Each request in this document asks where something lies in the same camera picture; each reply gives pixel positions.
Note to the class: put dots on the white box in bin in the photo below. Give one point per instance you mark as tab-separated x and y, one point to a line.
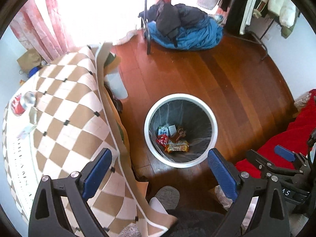
172	130

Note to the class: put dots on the small red snack wrapper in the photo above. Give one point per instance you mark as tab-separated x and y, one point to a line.
162	140

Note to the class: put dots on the dark jacket on pile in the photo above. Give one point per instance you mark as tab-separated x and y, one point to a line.
170	18

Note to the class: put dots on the white round trash bin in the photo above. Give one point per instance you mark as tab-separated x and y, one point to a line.
191	114

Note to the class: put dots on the orange yellow snack bag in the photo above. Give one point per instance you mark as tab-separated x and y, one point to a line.
182	146

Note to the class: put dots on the red cloth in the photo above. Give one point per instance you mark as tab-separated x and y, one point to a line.
294	138

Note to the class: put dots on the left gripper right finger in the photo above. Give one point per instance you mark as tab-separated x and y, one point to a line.
270	216

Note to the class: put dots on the red soda can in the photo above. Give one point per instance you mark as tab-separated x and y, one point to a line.
22	102

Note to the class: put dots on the pink curtain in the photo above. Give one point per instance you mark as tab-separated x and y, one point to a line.
46	35

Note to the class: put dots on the brown snack bag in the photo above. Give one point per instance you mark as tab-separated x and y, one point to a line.
181	133

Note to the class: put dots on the black clothes rack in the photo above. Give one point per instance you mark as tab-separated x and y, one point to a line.
146	30

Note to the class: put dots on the checkered brown white blanket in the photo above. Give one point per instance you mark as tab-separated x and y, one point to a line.
76	120

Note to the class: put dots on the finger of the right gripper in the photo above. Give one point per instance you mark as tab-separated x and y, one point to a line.
285	153

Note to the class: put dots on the blue white packet in bin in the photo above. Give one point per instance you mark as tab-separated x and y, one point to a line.
163	130

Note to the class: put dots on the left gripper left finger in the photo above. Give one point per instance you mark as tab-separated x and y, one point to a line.
48	216

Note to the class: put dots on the hanging clothes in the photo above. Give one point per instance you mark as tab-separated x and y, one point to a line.
240	13

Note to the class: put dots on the white plastic container under bed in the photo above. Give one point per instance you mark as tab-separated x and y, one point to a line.
114	82

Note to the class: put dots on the brown paper bag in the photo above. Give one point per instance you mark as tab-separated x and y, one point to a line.
30	59

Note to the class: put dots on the blue lid container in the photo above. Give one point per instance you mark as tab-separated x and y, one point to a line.
33	71

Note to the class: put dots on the grey slipper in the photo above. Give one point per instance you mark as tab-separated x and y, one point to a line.
169	197

